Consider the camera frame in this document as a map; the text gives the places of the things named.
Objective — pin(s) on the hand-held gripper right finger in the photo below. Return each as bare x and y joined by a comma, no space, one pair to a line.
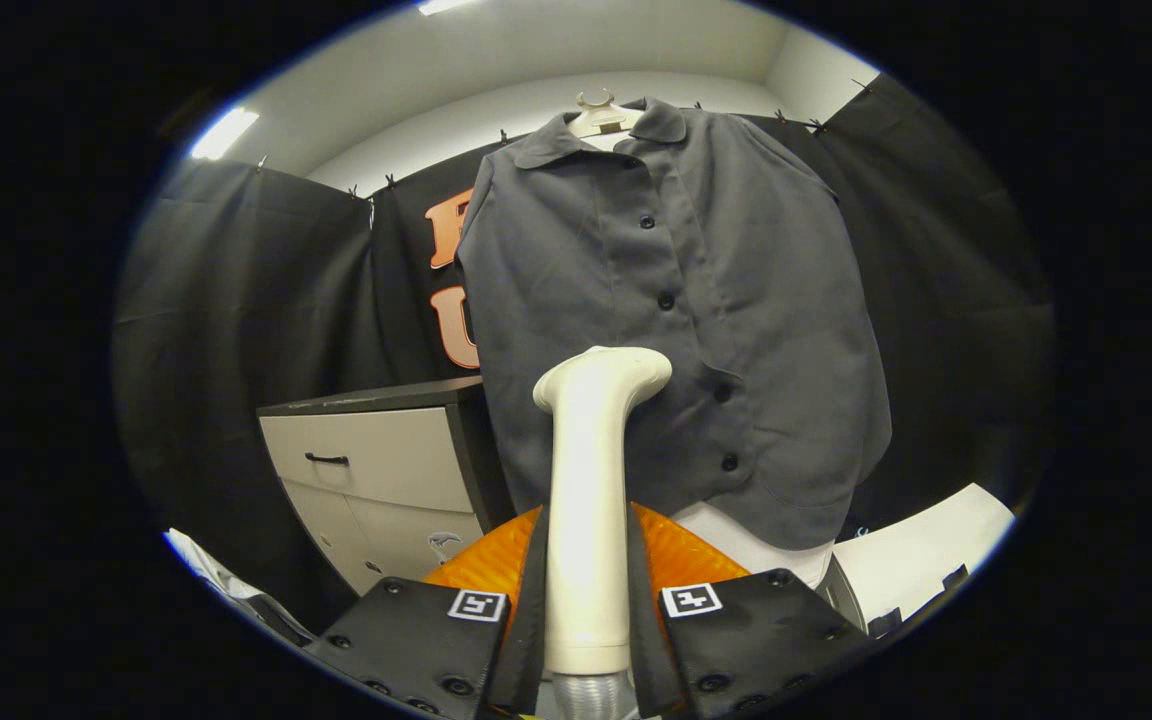
756,640

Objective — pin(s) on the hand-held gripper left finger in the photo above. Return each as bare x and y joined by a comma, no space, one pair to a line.
416,640

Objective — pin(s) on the white garment steamer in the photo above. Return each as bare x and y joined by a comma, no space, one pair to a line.
588,480

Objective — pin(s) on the grey button-up shirt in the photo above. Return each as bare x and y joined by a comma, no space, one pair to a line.
756,300

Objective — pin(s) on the beige drawer cabinet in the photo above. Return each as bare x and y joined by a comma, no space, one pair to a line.
366,455

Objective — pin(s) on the small black object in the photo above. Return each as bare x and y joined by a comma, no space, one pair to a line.
954,577

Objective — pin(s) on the pale crumpled sheet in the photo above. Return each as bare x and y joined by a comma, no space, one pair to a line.
206,570

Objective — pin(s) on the wide ceiling light panel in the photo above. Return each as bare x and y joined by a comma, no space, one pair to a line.
446,5

